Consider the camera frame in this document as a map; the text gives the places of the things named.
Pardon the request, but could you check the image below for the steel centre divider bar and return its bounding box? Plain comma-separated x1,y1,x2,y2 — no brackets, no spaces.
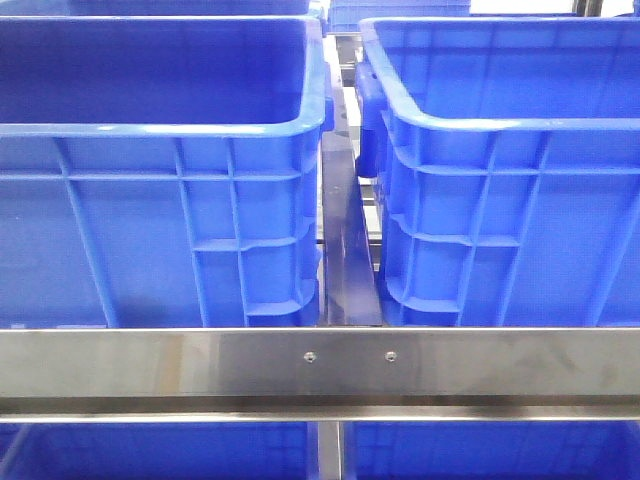
321,130,384,327

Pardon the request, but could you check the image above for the large blue crate left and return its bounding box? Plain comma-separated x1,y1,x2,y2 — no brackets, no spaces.
1,16,332,329

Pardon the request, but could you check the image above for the large blue crate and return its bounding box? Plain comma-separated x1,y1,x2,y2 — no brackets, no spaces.
356,17,639,327
1,16,332,329

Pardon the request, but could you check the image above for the large blue crate right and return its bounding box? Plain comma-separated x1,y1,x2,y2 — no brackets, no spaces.
356,17,639,327

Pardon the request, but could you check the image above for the blue crate lower right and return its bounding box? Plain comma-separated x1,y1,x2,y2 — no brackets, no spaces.
352,421,639,479

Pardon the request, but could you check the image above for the blue crate rear right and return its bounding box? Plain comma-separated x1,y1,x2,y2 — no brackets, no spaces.
328,0,471,33

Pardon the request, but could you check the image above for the blue crate lower left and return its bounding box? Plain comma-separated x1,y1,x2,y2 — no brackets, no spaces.
1,423,318,479

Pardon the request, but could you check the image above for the blue crate rear left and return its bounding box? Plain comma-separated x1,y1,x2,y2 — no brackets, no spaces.
1,0,328,18

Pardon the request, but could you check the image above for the left rail screw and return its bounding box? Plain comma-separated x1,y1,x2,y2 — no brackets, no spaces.
304,351,317,363

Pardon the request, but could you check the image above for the steel lower vertical post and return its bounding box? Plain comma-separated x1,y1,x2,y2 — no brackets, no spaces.
318,421,346,480

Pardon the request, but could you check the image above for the steel front shelf rail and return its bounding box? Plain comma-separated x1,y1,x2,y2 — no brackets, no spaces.
1,327,639,423

